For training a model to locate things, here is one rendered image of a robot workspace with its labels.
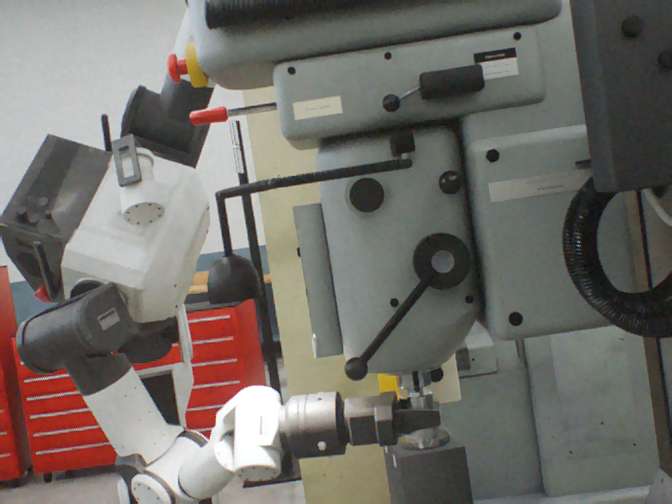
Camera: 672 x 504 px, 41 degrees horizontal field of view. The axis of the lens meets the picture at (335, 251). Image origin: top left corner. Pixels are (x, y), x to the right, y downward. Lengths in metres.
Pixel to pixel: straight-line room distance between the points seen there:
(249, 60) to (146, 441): 0.65
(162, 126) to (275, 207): 1.36
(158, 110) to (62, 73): 9.16
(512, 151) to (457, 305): 0.21
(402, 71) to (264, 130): 1.87
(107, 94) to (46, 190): 9.07
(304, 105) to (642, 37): 0.42
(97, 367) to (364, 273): 0.50
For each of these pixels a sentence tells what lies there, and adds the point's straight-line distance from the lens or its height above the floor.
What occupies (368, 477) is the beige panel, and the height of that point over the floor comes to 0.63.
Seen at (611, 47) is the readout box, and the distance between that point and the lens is 0.93.
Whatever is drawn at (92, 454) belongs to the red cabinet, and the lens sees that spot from 6.28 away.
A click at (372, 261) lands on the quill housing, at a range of 1.16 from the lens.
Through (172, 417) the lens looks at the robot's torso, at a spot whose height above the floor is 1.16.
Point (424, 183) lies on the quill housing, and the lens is 1.16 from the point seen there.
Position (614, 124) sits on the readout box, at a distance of 0.92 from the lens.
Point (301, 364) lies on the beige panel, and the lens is 3.02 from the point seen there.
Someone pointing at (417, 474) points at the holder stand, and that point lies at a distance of 1.65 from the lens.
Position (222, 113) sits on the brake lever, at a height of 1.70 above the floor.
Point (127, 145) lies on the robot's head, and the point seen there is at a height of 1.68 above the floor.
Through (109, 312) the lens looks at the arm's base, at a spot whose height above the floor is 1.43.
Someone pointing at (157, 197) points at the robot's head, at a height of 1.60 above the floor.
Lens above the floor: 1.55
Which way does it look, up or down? 3 degrees down
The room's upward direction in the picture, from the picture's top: 9 degrees counter-clockwise
